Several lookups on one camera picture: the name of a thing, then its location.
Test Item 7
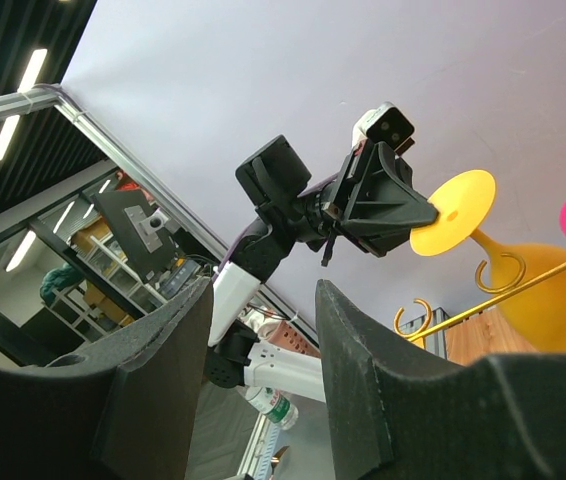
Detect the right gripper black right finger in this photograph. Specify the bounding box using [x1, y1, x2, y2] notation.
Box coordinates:
[315, 280, 566, 479]

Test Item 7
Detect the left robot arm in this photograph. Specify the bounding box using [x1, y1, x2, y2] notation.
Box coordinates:
[205, 133, 439, 401]

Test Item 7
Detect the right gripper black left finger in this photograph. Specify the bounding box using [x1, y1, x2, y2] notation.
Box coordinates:
[0, 278, 213, 479]

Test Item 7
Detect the plastic water bottle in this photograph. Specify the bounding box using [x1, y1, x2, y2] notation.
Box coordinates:
[244, 386, 299, 430]

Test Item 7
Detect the aluminium frame bar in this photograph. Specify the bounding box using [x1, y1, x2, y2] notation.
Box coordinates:
[0, 84, 324, 346]

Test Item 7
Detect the gold wire glass rack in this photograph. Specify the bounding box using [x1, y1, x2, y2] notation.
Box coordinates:
[393, 262, 566, 343]

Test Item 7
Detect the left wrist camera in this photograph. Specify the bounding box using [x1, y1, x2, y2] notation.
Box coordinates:
[352, 102, 415, 156]

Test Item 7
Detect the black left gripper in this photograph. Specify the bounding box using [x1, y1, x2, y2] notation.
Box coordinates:
[319, 141, 438, 258]

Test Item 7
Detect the yellow wine glass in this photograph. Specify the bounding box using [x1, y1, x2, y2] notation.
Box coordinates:
[410, 170, 566, 353]

